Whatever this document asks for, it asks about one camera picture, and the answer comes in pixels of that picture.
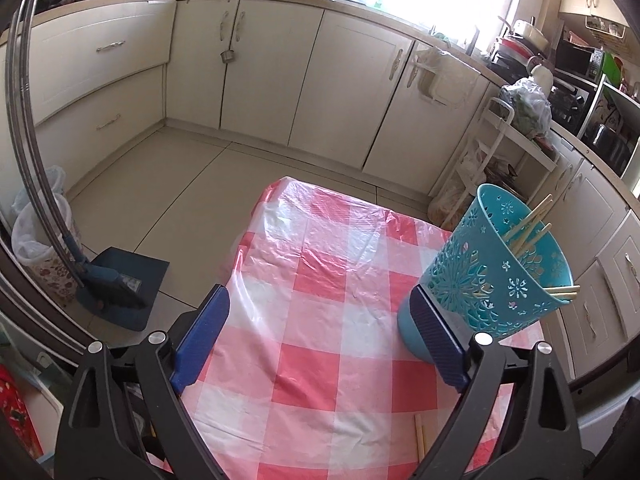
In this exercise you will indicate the white tiered storage rack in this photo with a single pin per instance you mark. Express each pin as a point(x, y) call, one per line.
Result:
point(496, 153)

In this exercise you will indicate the white plastic bag bin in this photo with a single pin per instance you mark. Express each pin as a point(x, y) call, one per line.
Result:
point(33, 249)

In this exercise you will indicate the beige kitchen base cabinets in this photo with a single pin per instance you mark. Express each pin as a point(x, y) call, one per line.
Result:
point(170, 116)

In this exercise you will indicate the green vegetables plastic bag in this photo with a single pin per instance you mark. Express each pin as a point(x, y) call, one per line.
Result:
point(532, 110)

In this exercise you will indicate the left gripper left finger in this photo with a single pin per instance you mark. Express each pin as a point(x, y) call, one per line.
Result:
point(194, 334)

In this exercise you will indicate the blue dustpan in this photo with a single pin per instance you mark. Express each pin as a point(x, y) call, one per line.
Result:
point(121, 287)

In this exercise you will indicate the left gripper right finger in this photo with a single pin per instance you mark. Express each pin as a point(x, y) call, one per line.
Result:
point(441, 343)

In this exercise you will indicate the wooden chopstick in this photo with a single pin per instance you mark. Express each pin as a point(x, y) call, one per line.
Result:
point(420, 441)
point(531, 242)
point(429, 436)
point(563, 290)
point(538, 211)

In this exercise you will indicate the red white checkered tablecloth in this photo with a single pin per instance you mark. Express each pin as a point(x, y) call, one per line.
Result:
point(309, 378)

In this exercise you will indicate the teal perforated plastic basket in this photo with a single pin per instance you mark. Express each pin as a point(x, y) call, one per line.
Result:
point(477, 276)

